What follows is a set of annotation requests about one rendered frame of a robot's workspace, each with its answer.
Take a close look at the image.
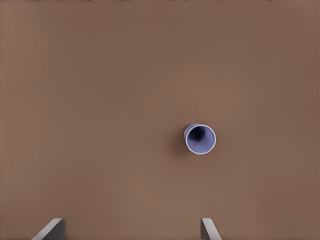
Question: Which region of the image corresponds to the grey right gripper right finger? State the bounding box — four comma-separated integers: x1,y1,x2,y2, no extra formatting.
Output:
200,217,223,240

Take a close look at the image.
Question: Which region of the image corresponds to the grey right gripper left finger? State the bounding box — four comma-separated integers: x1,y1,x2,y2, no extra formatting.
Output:
30,217,66,240

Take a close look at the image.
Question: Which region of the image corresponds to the blue cup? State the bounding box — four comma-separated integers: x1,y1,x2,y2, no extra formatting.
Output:
183,123,217,156

